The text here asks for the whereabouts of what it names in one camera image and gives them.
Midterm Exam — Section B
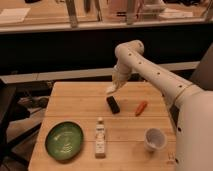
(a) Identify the orange toy carrot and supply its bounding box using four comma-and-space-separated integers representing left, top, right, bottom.
135, 101, 148, 116

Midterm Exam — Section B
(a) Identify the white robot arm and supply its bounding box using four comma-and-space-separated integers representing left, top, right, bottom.
113, 40, 213, 171

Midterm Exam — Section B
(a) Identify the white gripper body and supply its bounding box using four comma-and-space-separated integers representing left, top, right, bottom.
112, 65, 129, 89

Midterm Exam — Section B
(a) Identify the green ceramic plate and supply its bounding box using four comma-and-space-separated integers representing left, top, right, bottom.
45, 121, 84, 161

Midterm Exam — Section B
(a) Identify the dark chair at left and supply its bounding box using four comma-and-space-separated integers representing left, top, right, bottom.
0, 79, 41, 166

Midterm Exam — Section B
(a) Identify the black rectangular block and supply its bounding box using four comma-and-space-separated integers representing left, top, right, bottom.
106, 96, 120, 114

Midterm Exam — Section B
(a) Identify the white paper sheet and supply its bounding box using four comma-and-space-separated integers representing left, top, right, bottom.
0, 8, 30, 24

